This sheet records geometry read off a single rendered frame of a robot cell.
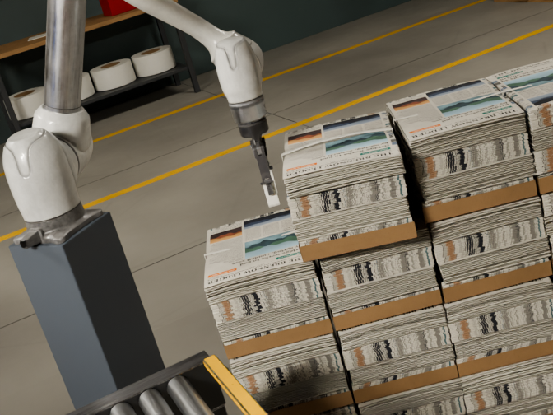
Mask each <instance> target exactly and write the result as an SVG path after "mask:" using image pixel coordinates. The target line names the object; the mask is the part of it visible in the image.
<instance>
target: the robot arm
mask: <svg viewBox="0 0 553 415"><path fill-rule="evenodd" d="M124 1H125V2H128V3H129V4H131V5H133V6H134V7H136V8H138V9H140V10H142V11H144V12H146V13H148V14H150V15H152V16H154V17H156V18H158V19H160V20H162V21H164V22H166V23H168V24H170V25H172V26H174V27H176V28H178V29H180V30H182V31H184V32H185V33H187V34H189V35H191V36H192V37H193V38H195V39H196V40H198V41H199V42H200V43H202V44H203V45H204V46H205V47H206V48H207V49H208V51H209V52H210V55H211V61H212V62H213V63H214V64H215V65H216V71H217V75H218V78H219V81H220V84H221V88H222V90H223V92H224V94H225V96H226V98H227V100H228V102H229V107H230V110H231V113H232V116H233V120H234V121H235V122H236V123H237V124H238V127H239V132H240V135H241V137H243V138H252V140H250V146H251V148H252V150H253V154H254V157H255V159H257V162H258V167H259V170H260V174H261V176H262V180H263V181H262V183H260V184H261V185H263V188H264V191H265V194H266V198H267V203H268V206H269V207H274V206H277V205H280V202H279V198H278V196H277V194H278V192H277V187H276V183H275V180H274V177H273V173H272V169H273V167H272V166H270V165H269V164H270V163H269V162H268V159H267V148H266V142H265V138H264V137H262V134H264V133H265V132H267V131H268V129H269V127H268V124H267V119H266V117H265V115H266V114H267V112H266V109H265V101H264V97H263V92H262V81H263V78H262V71H263V63H264V60H263V52H262V50H261V49H260V47H259V46H258V44H256V43H255V42H254V41H252V40H251V39H250V38H247V37H245V36H243V35H241V34H239V33H237V32H236V31H234V30H233V31H223V30H220V29H219V28H217V27H215V26H214V25H213V24H211V23H209V22H208V21H206V20H204V19H202V18H201V17H200V16H198V15H196V14H194V13H193V12H191V11H189V10H188V9H186V8H185V7H182V6H181V5H179V4H178V3H176V2H174V1H173V0H124ZM85 24H86V0H48V1H47V24H46V46H45V70H44V103H43V104H42V105H41V106H40V107H39V108H38V109H37V110H36V111H35V113H34V118H33V124H32V128H27V129H23V130H21V131H19V132H17V133H14V134H13V135H11V136H10V137H9V138H8V139H7V142H6V143H5V145H4V148H3V154H2V163H3V169H4V172H5V175H6V178H7V182H8V184H9V187H10V190H11V191H12V195H13V198H14V199H15V201H16V205H17V206H18V208H19V210H20V212H21V215H22V216H23V218H24V220H25V224H26V230H25V231H24V232H22V233H21V234H20V235H18V236H16V237H15V238H14V239H13V241H14V243H15V245H21V247H22V248H23V249H29V248H30V247H32V246H34V245H37V244H56V245H60V244H62V243H64V242H66V241H67V240H68V239H69V238H70V237H71V236H72V235H74V234H76V233H77V232H78V231H79V230H81V229H82V228H83V227H85V226H87V225H88V224H89V223H91V222H92V221H94V220H95V219H96V218H98V217H101V216H102V215H103V214H104V213H103V211H102V209H100V208H97V209H84V207H83V206H82V204H81V201H80V199H79V196H78V192H77V177H78V176H79V175H80V174H81V173H82V171H83V170H84V169H85V168H86V165H87V164H88V162H89V160H90V158H91V154H92V151H93V140H92V136H91V122H90V115H89V114H88V113H87V112H86V110H85V109H84V108H83V107H82V106H81V86H82V71H83V55H84V39H85Z"/></svg>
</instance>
